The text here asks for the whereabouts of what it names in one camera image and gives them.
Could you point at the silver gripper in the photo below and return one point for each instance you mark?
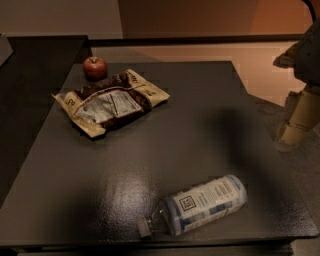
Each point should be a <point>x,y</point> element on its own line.
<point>309,60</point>

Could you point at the brown chip bag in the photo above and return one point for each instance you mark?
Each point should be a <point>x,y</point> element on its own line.
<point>111,103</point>

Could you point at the blue plastic bottle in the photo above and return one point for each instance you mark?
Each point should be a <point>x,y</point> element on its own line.
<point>187,210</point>

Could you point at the red apple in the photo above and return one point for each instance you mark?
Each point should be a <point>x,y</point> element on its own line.
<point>95,68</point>

